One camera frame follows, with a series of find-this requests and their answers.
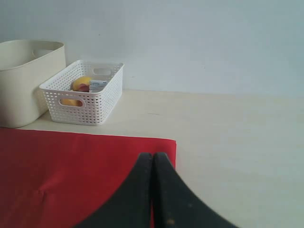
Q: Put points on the blue white milk carton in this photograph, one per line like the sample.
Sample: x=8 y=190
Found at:
x=96 y=86

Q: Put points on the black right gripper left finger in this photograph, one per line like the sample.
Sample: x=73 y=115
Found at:
x=130 y=205

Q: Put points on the yellow lemon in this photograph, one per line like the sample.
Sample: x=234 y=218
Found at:
x=81 y=80

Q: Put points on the white perforated plastic basket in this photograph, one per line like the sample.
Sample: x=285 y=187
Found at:
x=96 y=107

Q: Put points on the red sausage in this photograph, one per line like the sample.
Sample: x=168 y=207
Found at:
x=83 y=88

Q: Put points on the yellow cheese wedge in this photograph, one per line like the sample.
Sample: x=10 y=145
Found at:
x=71 y=102

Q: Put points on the cream plastic tub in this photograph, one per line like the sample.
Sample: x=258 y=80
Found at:
x=24 y=66

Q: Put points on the red tablecloth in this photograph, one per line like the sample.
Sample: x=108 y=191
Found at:
x=56 y=179

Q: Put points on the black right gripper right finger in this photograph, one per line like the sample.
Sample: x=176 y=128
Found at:
x=174 y=205

